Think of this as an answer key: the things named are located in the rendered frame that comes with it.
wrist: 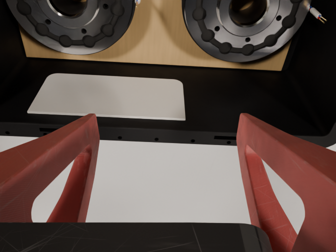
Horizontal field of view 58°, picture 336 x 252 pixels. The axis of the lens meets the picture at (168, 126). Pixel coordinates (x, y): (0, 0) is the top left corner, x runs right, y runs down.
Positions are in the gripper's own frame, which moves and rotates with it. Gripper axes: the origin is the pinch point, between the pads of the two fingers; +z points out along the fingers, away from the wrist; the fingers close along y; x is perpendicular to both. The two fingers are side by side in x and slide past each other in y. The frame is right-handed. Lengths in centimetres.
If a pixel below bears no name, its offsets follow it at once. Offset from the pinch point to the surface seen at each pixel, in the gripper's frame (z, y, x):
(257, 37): 15.6, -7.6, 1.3
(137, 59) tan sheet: 19.0, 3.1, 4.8
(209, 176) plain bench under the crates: 34, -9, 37
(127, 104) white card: 11.8, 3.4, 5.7
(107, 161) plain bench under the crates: 34.0, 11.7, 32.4
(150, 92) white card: 13.8, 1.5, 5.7
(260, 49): 15.7, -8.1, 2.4
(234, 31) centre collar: 15.0, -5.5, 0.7
